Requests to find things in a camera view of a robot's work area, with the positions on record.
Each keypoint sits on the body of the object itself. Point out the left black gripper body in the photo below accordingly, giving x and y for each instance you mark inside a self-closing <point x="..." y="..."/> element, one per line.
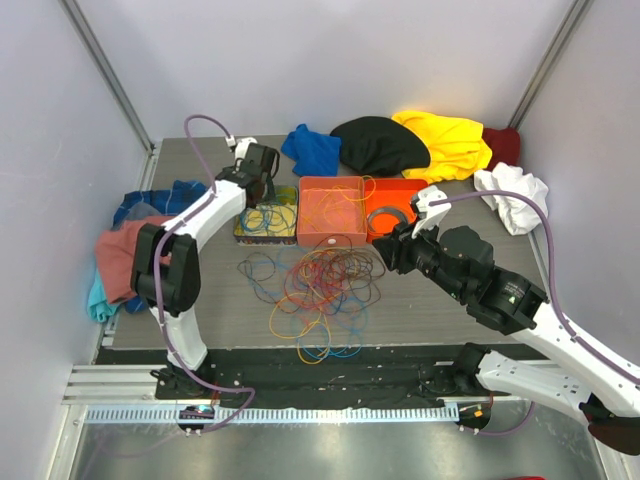
<point x="257" y="202"/>

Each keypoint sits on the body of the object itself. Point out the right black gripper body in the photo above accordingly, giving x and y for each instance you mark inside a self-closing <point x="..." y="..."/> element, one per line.
<point x="421" y="251"/>

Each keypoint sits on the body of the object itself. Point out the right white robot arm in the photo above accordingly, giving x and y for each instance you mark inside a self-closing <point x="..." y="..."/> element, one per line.
<point x="596" y="387"/>

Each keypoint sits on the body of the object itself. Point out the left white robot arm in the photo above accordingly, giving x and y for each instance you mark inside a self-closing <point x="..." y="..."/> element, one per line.
<point x="166" y="267"/>

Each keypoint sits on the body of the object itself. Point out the gold metal tin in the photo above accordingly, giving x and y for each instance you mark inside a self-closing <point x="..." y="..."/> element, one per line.
<point x="273" y="223"/>

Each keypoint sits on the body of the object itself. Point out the orange plastic box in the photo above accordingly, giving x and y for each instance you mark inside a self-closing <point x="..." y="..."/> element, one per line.
<point x="387" y="202"/>

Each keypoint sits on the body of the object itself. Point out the salmon pink plastic box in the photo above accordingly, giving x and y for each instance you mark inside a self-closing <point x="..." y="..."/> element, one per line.
<point x="331" y="212"/>

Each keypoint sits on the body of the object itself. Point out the blue plaid cloth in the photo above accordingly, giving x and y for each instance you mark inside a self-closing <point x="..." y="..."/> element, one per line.
<point x="138" y="205"/>

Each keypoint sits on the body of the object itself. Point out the black cloth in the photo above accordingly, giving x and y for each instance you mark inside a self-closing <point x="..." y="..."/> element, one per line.
<point x="380" y="147"/>

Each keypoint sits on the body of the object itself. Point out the white cloth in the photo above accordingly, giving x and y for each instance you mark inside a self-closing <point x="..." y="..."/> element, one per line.
<point x="517" y="216"/>

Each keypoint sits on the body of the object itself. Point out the yellow cloth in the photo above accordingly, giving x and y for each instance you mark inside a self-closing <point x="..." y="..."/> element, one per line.
<point x="455" y="145"/>

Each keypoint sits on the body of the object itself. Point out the dark red cloth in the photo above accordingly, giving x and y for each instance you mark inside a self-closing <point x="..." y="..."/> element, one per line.
<point x="505" y="146"/>

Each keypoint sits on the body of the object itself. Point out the salmon red cloth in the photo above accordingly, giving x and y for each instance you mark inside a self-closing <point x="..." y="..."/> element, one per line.
<point x="114" y="252"/>

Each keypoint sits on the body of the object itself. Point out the teal cloth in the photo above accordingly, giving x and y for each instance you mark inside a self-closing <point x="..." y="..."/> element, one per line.
<point x="99" y="309"/>

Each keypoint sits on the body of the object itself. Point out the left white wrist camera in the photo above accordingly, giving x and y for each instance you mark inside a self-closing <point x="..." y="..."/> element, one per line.
<point x="239" y="147"/>

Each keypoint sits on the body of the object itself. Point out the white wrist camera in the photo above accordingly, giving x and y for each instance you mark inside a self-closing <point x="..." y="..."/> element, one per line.
<point x="239" y="147"/>
<point x="430" y="205"/>

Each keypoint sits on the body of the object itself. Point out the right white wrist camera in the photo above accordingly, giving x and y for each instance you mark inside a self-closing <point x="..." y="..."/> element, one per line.
<point x="430" y="205"/>

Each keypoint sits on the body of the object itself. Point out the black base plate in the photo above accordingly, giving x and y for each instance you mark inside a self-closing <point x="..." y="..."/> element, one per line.
<point x="375" y="377"/>

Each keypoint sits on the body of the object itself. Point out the white slotted cable duct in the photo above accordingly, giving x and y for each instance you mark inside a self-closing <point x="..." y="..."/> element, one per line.
<point x="183" y="414"/>

